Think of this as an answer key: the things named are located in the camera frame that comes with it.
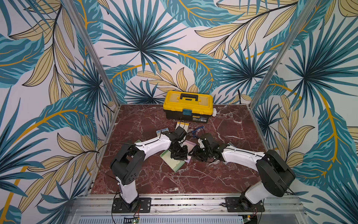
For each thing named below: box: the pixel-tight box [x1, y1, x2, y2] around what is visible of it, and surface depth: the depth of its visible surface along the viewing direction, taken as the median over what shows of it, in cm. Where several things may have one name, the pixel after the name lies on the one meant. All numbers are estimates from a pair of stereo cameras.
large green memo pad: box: [159, 149, 186, 173], surface depth 89 cm
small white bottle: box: [212, 107, 218, 118], surface depth 113 cm
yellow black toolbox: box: [162, 90, 214, 124], surface depth 102 cm
